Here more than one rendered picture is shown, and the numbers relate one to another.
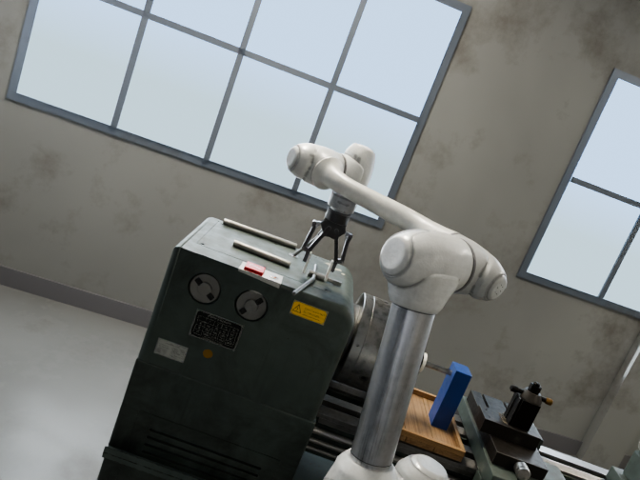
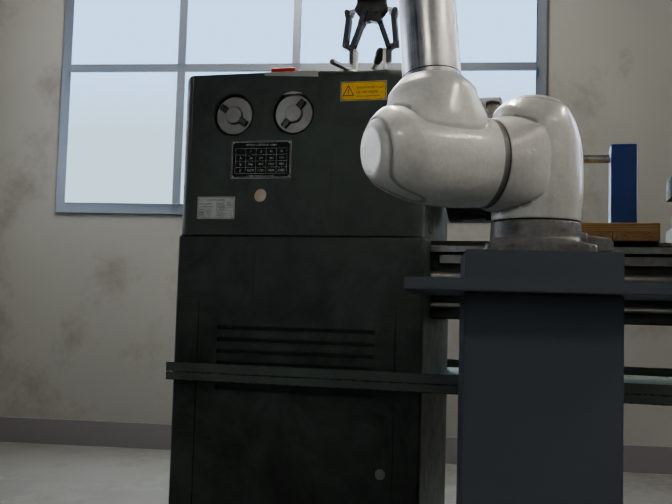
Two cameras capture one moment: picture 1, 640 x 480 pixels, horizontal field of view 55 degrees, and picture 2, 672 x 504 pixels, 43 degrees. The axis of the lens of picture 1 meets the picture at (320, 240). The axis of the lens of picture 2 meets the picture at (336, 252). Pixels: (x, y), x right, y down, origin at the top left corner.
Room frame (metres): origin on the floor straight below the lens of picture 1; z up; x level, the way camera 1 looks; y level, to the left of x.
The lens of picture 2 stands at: (-0.11, -0.56, 0.70)
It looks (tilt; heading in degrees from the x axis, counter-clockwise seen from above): 4 degrees up; 17
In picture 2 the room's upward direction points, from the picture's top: 2 degrees clockwise
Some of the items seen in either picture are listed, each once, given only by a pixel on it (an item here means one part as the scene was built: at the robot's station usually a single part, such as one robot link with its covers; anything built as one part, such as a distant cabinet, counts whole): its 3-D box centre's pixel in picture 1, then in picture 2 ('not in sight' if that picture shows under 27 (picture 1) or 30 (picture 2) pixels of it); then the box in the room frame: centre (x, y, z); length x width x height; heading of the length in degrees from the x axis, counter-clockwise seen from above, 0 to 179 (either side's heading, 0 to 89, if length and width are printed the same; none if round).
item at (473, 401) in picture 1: (503, 431); not in sight; (2.05, -0.85, 0.95); 0.43 x 0.18 x 0.04; 2
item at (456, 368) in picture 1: (450, 395); (622, 192); (2.05, -0.63, 1.00); 0.08 x 0.06 x 0.23; 2
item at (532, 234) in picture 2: not in sight; (546, 239); (1.41, -0.48, 0.83); 0.22 x 0.18 x 0.06; 100
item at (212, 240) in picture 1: (257, 310); (324, 169); (2.00, 0.12, 1.06); 0.59 x 0.48 x 0.39; 92
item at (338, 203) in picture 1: (343, 202); not in sight; (1.91, -0.02, 1.53); 0.09 x 0.09 x 0.06
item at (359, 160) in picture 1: (352, 169); not in sight; (1.90, -0.01, 1.64); 0.13 x 0.11 x 0.16; 128
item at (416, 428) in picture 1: (415, 414); (586, 238); (2.05, -0.54, 0.89); 0.36 x 0.30 x 0.04; 2
